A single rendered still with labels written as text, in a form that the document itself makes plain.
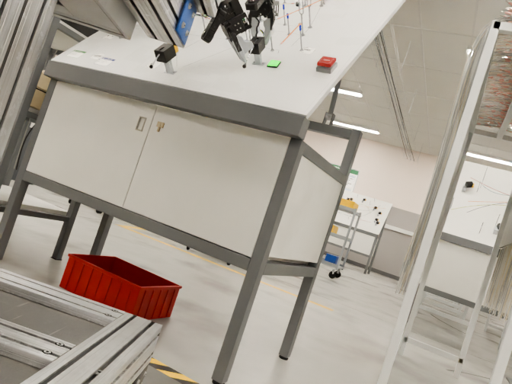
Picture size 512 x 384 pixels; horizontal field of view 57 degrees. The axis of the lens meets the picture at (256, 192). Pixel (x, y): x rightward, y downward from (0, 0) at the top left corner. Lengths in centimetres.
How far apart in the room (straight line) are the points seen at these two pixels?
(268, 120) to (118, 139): 63
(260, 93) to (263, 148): 19
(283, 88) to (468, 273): 296
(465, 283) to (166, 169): 307
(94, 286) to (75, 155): 52
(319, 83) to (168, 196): 64
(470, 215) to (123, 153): 334
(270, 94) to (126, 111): 58
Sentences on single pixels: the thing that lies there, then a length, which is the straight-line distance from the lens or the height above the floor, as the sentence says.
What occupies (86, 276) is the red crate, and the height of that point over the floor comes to 8.
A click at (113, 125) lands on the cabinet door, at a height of 68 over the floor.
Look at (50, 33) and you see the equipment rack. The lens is 227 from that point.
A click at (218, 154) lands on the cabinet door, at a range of 160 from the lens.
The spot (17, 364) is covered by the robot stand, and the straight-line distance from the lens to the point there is 85.
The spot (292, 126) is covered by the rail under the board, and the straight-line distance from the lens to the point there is 147.
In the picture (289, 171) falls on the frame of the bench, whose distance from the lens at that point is 148.
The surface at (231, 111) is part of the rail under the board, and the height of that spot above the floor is 83.
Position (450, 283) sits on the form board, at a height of 48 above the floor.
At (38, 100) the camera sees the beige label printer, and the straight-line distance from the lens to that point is 236.
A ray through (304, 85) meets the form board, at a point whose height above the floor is 99.
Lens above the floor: 55
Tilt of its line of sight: 2 degrees up
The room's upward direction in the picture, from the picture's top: 18 degrees clockwise
